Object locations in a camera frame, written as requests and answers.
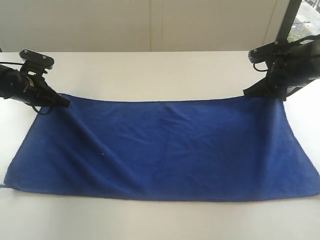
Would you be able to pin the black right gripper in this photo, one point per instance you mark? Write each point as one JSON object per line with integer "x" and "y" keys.
{"x": 292, "y": 71}

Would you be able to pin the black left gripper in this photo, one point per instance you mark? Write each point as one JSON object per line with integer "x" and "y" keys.
{"x": 29, "y": 89}

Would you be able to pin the blue towel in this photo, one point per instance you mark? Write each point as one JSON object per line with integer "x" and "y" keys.
{"x": 236, "y": 149}

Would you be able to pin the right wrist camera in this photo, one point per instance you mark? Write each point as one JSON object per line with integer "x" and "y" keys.
{"x": 264, "y": 56}

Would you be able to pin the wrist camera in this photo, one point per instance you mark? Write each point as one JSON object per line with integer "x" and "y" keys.
{"x": 264, "y": 56}
{"x": 35, "y": 62}

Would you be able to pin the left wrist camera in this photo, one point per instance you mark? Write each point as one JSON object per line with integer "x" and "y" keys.
{"x": 35, "y": 62}

